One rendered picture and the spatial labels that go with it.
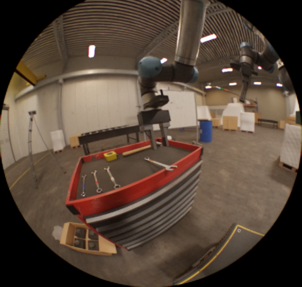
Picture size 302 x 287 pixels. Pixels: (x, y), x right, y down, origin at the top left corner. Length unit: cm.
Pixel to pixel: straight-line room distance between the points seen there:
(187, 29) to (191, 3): 10
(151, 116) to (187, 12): 39
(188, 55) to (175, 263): 137
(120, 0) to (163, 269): 877
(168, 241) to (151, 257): 26
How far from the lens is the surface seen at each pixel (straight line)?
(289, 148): 327
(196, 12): 35
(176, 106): 291
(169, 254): 115
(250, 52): 56
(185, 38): 33
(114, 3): 771
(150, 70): 29
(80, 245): 125
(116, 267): 124
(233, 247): 98
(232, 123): 710
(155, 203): 43
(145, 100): 37
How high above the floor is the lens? 115
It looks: 12 degrees down
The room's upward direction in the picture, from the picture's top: 6 degrees counter-clockwise
